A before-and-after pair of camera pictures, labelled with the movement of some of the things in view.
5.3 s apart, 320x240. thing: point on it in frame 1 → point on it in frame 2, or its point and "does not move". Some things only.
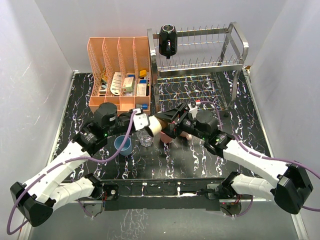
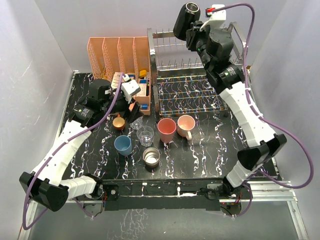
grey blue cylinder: [144, 106] does not move
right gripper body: [188, 125] → [199, 38]
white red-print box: [141, 89] does not move
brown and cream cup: [156, 125] → [151, 156]
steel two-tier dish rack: [205, 69] does not move
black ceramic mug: [168, 40] → [190, 13]
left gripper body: [122, 124] → [120, 105]
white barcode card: [116, 87] does not move
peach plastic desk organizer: [120, 66] does not move
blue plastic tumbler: [127, 149] does not move
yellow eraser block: [143, 73] does not move
